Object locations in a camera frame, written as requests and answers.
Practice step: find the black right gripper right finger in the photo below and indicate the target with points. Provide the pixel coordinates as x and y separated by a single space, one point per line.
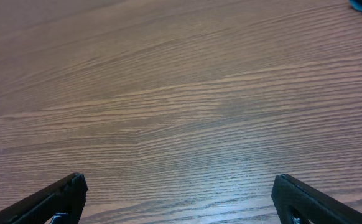
297 202

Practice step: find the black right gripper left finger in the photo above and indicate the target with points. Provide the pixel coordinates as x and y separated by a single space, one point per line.
60 202

